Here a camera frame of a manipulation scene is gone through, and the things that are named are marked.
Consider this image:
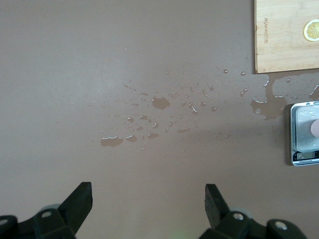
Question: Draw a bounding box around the lemon slice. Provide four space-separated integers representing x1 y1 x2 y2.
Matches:
303 19 319 42

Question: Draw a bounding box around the pink cup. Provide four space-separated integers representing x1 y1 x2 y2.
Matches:
310 119 319 138

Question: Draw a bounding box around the wooden cutting board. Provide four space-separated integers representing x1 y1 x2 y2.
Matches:
254 0 319 75

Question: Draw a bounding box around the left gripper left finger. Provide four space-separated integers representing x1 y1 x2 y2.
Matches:
0 181 93 239

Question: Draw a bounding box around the digital kitchen scale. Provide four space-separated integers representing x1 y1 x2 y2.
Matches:
290 100 319 166

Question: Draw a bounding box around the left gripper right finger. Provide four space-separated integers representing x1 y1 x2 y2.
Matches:
199 183 306 239

